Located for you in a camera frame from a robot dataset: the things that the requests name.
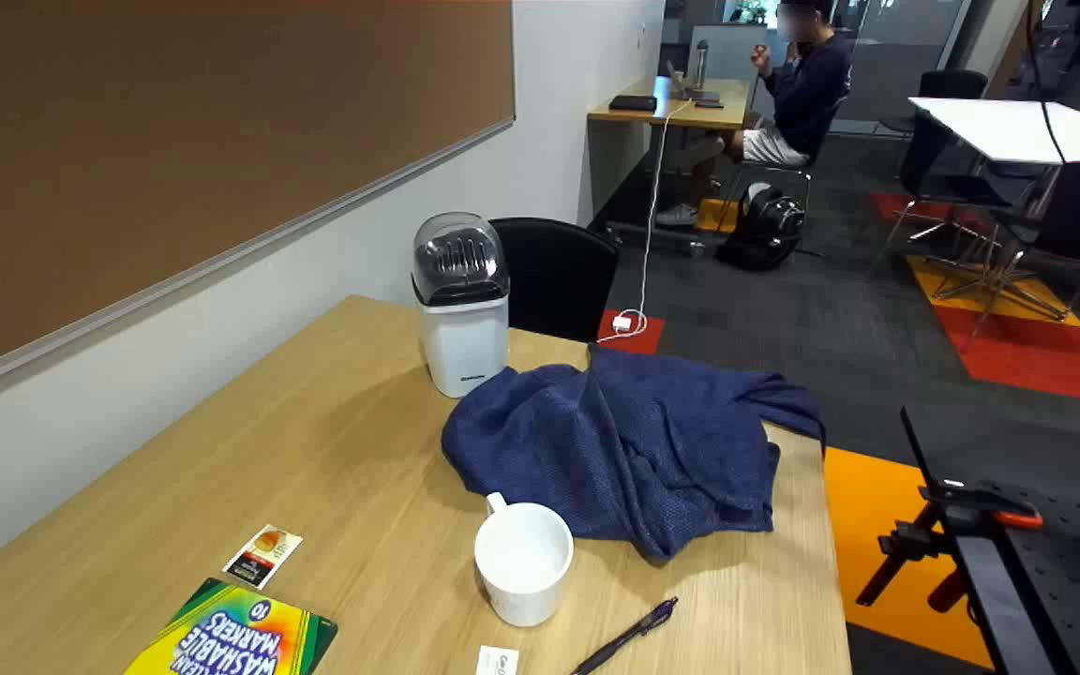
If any black pen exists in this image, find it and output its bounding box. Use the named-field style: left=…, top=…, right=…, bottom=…
left=569, top=594, right=682, bottom=675

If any white ceramic cup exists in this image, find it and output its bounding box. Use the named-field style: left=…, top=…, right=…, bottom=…
left=468, top=489, right=579, bottom=636

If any white popcorn machine clear dome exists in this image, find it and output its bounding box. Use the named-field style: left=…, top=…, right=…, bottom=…
left=407, top=206, right=519, bottom=403

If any dark blue cloth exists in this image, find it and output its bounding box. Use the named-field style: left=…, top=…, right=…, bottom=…
left=441, top=348, right=828, bottom=568

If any black backpack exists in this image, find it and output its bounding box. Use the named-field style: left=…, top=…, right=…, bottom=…
left=713, top=178, right=812, bottom=277

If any wooden desk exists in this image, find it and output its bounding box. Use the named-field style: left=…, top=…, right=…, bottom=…
left=582, top=76, right=757, bottom=233

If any small white label card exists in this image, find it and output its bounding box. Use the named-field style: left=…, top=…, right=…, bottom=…
left=473, top=643, right=526, bottom=675

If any small brown printed card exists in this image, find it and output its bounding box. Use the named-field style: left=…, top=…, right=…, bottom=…
left=218, top=522, right=307, bottom=594

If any seated person dark sweater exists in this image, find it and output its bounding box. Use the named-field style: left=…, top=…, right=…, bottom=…
left=734, top=0, right=859, bottom=172

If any brown cork board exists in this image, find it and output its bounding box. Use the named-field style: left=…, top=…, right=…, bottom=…
left=0, top=0, right=521, bottom=423

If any green yellow marker box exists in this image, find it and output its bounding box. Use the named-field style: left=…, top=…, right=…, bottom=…
left=119, top=573, right=341, bottom=675

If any white table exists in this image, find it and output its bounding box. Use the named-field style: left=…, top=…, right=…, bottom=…
left=904, top=94, right=1080, bottom=172

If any black perforated mounting board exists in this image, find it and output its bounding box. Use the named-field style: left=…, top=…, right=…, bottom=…
left=939, top=482, right=1080, bottom=675

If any thin white charging cable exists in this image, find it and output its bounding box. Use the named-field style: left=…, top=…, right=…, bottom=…
left=607, top=111, right=676, bottom=343

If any orange handled black clamp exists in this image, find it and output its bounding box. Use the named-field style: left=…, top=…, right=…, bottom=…
left=853, top=404, right=1051, bottom=621

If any black metal frame chair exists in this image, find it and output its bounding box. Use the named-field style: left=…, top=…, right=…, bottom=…
left=874, top=162, right=1080, bottom=336

